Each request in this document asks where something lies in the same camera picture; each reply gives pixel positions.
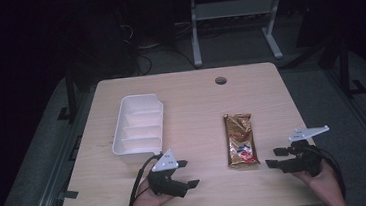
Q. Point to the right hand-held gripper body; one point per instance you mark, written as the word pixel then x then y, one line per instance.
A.
pixel 304 159

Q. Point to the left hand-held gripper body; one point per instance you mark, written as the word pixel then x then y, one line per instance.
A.
pixel 164 181

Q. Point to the person's left hand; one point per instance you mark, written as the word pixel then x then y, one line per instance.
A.
pixel 147 199

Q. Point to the gold snack packet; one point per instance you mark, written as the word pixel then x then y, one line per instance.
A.
pixel 240 141

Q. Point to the white divided plastic container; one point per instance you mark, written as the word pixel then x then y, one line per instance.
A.
pixel 138 130

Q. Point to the grey table grommet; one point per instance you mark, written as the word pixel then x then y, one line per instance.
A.
pixel 221 80

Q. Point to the black metal stand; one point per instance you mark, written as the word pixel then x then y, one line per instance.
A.
pixel 70 92
pixel 345 68

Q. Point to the white metal stand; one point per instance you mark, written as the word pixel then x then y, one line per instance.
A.
pixel 229 9

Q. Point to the black table bracket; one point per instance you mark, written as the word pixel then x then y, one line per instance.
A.
pixel 69 194

